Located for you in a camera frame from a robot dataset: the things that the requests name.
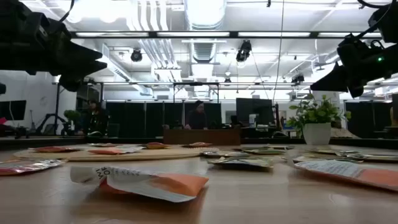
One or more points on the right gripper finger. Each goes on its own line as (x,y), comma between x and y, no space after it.
(337,77)
(329,89)

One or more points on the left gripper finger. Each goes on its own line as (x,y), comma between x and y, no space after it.
(84,53)
(90,70)

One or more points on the white and orange tea packet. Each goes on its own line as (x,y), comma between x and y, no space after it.
(149,185)
(351,174)
(116,151)

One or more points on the wooden organizer box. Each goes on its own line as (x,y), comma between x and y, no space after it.
(202,137)

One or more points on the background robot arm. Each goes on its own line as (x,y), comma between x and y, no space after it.
(46,119)

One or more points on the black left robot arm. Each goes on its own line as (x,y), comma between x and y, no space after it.
(15,40)

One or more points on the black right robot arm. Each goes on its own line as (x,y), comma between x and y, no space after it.
(388,62)

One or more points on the ceiling spot lamp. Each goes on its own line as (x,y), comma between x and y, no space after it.
(136,56)
(244,51)
(298,78)

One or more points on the black partition screen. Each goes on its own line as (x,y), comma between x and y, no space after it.
(363,119)
(136,119)

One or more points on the green plant in white pot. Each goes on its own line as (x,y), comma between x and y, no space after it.
(317,133)

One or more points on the small background potted plant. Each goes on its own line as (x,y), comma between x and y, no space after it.
(72,115)

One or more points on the person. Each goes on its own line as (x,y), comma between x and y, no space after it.
(197,119)
(93,121)

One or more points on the black ceiling light bar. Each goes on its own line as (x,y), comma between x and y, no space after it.
(152,34)

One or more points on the black desk monitor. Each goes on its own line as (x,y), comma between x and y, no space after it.
(253,109)

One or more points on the round woven placemat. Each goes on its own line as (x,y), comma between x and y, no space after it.
(155,154)

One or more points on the black wall monitor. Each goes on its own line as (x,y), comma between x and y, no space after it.
(14,109)

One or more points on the silver ventilation duct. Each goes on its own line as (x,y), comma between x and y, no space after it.
(205,12)

